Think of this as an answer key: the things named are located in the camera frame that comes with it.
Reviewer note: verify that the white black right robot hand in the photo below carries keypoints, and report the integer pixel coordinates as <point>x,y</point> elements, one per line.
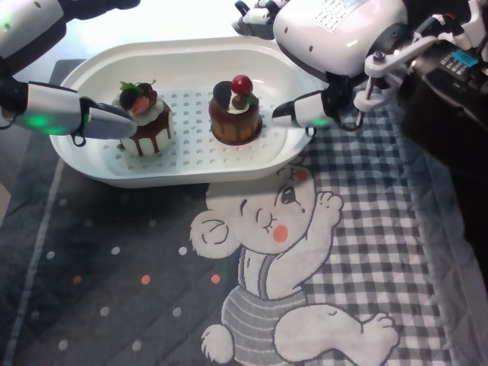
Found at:
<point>335,34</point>

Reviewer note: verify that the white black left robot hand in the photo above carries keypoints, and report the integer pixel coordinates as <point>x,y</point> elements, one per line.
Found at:
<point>36,104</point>

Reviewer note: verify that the chocolate drip cake with strawberry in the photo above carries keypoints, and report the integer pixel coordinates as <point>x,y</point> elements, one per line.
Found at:
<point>156,129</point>

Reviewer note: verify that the brown cake with cherry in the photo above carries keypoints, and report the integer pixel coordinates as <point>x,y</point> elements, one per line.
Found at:
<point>232,124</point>

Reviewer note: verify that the white perforated oval tray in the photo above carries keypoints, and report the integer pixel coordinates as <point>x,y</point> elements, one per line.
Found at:
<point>198,65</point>

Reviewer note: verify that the grey quilt with bear print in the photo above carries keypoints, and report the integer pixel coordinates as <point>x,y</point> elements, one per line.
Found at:
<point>114,236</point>

